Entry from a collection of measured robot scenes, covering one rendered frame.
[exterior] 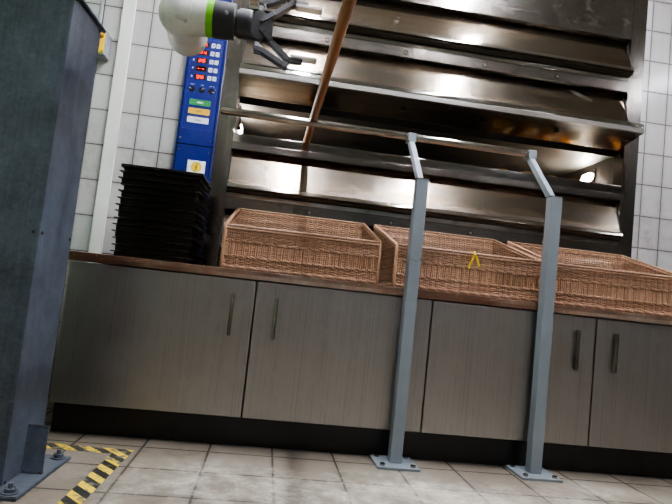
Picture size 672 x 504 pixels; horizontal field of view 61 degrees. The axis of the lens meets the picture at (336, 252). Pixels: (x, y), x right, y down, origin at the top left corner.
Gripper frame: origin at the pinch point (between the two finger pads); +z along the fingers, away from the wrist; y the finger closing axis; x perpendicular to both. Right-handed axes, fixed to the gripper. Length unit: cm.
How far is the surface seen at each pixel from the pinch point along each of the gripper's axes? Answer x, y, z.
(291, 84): -88, -19, -4
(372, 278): -50, 60, 32
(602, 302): -50, 59, 118
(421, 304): -45, 67, 48
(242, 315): -46, 77, -11
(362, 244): -50, 48, 27
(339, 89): -86, -19, 16
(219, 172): -100, 20, -30
